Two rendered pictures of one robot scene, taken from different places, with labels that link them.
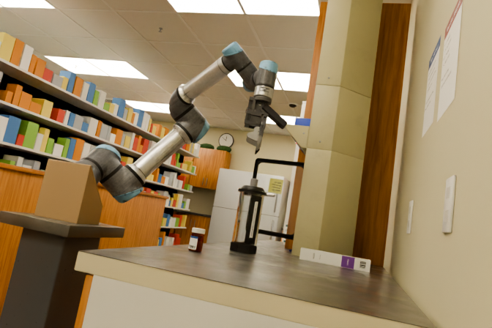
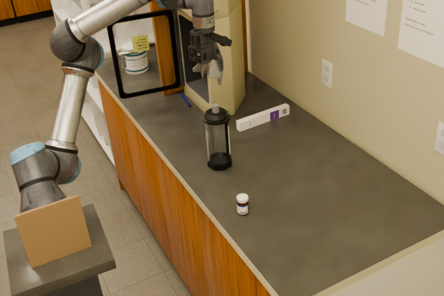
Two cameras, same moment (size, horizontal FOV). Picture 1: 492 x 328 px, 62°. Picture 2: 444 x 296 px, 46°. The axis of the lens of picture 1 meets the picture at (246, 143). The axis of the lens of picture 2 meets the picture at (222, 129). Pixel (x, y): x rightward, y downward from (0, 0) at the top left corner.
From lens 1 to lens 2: 1.55 m
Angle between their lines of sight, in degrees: 58
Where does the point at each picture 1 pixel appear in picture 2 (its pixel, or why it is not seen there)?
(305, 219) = (219, 88)
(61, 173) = (43, 219)
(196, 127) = (96, 57)
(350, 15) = not seen: outside the picture
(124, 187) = (71, 171)
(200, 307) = (367, 279)
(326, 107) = not seen: outside the picture
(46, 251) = (78, 285)
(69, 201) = (72, 235)
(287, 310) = (407, 252)
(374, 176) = not seen: outside the picture
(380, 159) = not seen: outside the picture
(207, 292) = (369, 271)
